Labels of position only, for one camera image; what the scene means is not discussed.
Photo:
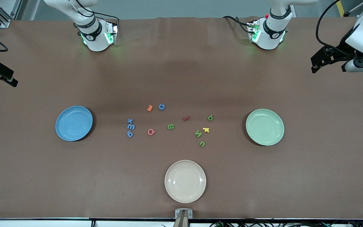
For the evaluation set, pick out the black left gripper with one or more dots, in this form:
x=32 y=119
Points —
x=340 y=49

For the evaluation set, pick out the green letter P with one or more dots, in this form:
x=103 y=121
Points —
x=210 y=119

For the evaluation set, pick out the blue letter E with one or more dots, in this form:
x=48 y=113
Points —
x=131 y=127

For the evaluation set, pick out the blue lowercase letter g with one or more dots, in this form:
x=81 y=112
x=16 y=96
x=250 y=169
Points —
x=131 y=135

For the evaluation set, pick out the green letter N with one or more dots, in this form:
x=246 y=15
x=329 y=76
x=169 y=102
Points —
x=198 y=133

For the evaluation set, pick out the green letter U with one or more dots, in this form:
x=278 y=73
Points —
x=202 y=146

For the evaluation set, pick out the blue capital letter G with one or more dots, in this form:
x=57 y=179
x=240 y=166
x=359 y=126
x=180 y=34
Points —
x=159 y=107

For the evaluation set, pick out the green letter B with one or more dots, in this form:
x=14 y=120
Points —
x=170 y=126

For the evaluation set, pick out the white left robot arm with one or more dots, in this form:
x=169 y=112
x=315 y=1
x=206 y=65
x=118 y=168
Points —
x=362 y=34

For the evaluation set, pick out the blue plate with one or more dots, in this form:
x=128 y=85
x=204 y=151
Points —
x=71 y=124

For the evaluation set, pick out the green plate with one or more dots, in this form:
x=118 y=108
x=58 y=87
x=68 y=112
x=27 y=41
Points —
x=265 y=127

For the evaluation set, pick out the blue letter X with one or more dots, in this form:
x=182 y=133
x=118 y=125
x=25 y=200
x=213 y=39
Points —
x=130 y=120

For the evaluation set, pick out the yellow letter K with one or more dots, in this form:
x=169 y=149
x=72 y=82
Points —
x=205 y=129

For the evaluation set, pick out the orange letter E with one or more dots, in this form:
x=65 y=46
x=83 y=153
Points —
x=149 y=108

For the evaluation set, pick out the table cover mat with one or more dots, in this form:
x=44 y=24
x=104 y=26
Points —
x=181 y=78

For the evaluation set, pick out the pink letter Q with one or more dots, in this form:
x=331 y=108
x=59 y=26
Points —
x=148 y=131

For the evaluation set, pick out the red letter I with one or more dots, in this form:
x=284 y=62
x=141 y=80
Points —
x=186 y=119

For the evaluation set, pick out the beige plate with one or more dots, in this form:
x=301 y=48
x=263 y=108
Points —
x=185 y=181

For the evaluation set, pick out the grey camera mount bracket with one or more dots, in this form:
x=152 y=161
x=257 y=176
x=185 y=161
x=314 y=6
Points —
x=178 y=213

